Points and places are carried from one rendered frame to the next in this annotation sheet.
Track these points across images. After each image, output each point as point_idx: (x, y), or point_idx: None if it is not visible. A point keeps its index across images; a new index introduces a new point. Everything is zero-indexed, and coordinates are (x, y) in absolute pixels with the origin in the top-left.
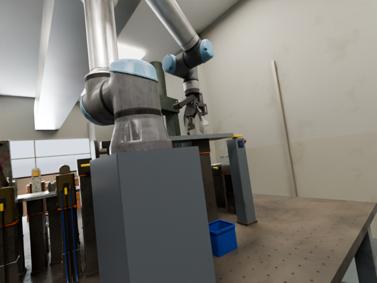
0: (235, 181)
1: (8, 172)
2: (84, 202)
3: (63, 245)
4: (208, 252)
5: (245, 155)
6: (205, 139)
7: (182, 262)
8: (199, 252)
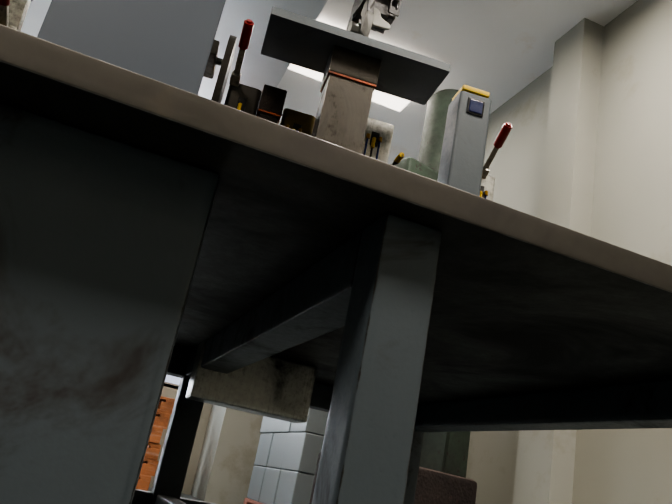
0: None
1: (13, 28)
2: None
3: None
4: (202, 41)
5: (482, 137)
6: (370, 56)
7: (149, 13)
8: (185, 27)
